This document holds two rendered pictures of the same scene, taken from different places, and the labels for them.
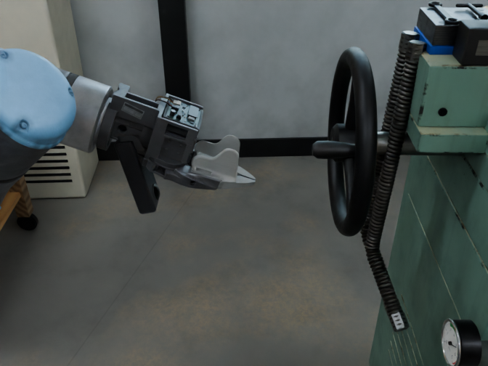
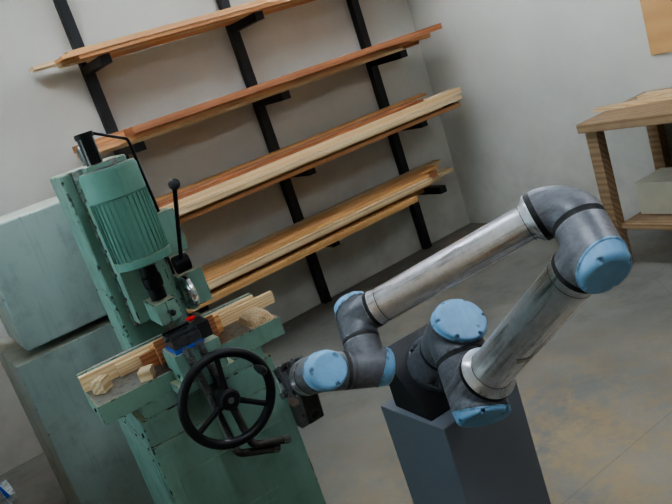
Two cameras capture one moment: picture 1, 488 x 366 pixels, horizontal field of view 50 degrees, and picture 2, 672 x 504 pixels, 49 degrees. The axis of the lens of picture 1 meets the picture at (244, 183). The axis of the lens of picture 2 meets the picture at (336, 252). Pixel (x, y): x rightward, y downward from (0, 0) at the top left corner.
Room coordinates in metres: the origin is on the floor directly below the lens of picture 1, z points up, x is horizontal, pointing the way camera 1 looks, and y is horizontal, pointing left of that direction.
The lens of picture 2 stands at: (1.22, 1.73, 1.59)
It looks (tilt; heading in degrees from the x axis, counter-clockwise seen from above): 14 degrees down; 243
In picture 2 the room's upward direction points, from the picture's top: 19 degrees counter-clockwise
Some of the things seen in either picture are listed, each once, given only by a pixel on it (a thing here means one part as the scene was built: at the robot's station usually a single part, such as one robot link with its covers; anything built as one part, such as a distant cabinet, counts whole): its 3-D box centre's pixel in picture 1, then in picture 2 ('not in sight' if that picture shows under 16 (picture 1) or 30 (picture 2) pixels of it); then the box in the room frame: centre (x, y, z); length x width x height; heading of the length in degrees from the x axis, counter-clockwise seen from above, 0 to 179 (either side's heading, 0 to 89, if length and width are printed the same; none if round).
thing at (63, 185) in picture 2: not in sight; (126, 265); (0.70, -0.79, 1.16); 0.22 x 0.22 x 0.72; 89
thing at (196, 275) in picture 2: not in sight; (192, 286); (0.55, -0.68, 1.02); 0.09 x 0.07 x 0.12; 179
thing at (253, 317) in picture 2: not in sight; (253, 314); (0.47, -0.41, 0.92); 0.14 x 0.09 x 0.04; 89
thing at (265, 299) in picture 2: not in sight; (198, 331); (0.63, -0.50, 0.92); 0.55 x 0.02 x 0.04; 179
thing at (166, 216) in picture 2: not in sight; (167, 231); (0.55, -0.71, 1.22); 0.09 x 0.08 x 0.15; 89
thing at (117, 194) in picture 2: not in sight; (126, 215); (0.71, -0.50, 1.35); 0.18 x 0.18 x 0.31
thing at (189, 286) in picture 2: not in sight; (189, 292); (0.58, -0.63, 1.02); 0.12 x 0.03 x 0.12; 89
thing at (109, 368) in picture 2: not in sight; (172, 340); (0.72, -0.52, 0.92); 0.60 x 0.02 x 0.05; 179
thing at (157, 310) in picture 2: not in sight; (164, 310); (0.71, -0.52, 1.03); 0.14 x 0.07 x 0.09; 89
